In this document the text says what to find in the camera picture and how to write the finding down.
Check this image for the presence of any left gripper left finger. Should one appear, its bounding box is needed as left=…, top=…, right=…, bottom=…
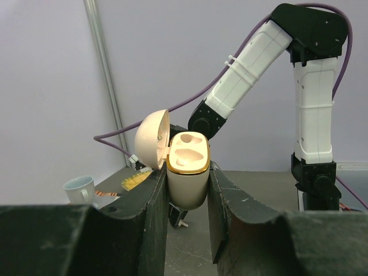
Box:
left=1, top=169, right=168, bottom=275

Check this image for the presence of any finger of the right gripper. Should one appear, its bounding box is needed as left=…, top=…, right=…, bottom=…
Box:
left=168, top=202, right=187, bottom=228

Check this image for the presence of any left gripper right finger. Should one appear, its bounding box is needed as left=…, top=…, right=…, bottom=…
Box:
left=207, top=163, right=367, bottom=275

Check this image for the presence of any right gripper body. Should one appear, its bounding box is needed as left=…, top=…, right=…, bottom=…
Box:
left=170, top=124, right=187, bottom=135

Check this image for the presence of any beige earbud charging case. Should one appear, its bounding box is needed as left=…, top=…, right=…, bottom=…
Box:
left=135, top=109, right=210, bottom=210

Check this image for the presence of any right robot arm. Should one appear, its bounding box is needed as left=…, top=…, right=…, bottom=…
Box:
left=187, top=3, right=352, bottom=211

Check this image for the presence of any beige earbud right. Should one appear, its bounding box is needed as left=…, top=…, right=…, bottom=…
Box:
left=178, top=220, right=189, bottom=228

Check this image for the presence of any yellow woven cloth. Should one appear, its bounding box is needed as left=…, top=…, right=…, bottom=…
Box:
left=121, top=171, right=151, bottom=191

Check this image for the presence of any patchwork placemat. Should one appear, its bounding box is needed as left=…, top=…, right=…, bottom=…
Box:
left=95, top=191, right=122, bottom=197

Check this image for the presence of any light blue cup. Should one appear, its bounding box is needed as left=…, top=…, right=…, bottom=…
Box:
left=63, top=175, right=98, bottom=209

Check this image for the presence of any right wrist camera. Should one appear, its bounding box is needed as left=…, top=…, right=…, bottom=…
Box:
left=128, top=154, right=145, bottom=171

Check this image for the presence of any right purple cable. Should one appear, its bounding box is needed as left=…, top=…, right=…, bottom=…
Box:
left=93, top=2, right=368, bottom=210

